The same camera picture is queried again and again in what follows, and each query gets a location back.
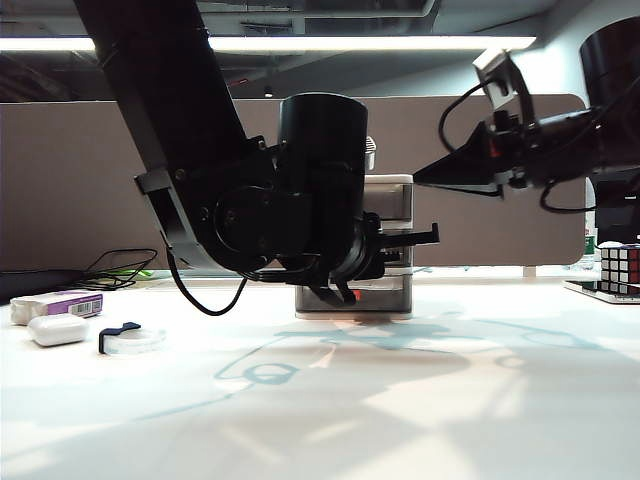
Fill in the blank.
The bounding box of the black monitor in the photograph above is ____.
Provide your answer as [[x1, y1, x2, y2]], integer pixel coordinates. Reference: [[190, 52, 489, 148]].
[[594, 172, 640, 246]]

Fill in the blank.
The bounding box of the purple white tissue pack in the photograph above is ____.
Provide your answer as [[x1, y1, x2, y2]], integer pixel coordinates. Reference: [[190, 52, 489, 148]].
[[9, 291, 105, 326]]

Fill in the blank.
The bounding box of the brown desk partition panel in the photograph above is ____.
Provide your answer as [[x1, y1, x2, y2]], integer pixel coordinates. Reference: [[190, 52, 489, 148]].
[[0, 94, 587, 274]]

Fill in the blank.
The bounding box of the black cable bundle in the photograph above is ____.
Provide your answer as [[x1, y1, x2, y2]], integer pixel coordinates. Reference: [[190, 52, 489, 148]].
[[82, 248, 160, 291]]

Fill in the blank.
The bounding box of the clear plastic bottle green label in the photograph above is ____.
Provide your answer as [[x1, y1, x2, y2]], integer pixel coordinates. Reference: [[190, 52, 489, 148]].
[[584, 209, 599, 261]]

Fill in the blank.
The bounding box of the white plastic drawer cabinet frame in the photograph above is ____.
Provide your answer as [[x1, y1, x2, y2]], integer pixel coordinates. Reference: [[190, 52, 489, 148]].
[[294, 173, 415, 321]]

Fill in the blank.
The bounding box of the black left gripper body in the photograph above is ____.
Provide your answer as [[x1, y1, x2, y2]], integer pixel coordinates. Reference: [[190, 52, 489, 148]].
[[349, 209, 442, 281]]

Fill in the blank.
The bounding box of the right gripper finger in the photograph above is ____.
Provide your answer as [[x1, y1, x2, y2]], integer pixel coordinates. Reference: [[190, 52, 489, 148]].
[[419, 180, 506, 200], [413, 122, 504, 189]]

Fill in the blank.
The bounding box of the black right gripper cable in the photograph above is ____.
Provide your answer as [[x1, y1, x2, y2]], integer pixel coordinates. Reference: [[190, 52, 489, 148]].
[[539, 177, 586, 214]]

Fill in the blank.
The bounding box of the black right camera cable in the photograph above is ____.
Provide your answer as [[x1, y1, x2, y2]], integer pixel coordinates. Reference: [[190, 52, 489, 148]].
[[438, 82, 489, 151]]

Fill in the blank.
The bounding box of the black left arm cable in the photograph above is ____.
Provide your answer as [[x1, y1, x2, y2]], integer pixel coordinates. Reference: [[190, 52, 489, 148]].
[[167, 249, 251, 317]]

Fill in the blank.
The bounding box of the black rubik's cube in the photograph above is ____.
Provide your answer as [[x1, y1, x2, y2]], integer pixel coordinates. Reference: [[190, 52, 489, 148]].
[[598, 241, 640, 296]]

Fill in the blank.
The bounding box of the white earbuds case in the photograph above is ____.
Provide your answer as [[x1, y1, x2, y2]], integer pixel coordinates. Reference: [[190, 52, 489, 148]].
[[27, 313, 91, 348]]

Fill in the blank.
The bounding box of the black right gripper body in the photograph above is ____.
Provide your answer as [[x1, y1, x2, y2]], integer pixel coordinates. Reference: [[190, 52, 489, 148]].
[[487, 108, 601, 194]]

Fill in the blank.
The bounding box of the transparent tape roll navy clip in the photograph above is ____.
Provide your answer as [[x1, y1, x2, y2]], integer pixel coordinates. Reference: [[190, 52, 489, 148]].
[[98, 322, 169, 357]]

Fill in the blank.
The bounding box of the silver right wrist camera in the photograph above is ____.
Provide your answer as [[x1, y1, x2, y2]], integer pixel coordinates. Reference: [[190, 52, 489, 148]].
[[472, 48, 524, 110]]

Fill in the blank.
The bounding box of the long ceiling light strip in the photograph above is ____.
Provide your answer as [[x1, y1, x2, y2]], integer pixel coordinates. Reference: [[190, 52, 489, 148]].
[[0, 34, 537, 52]]

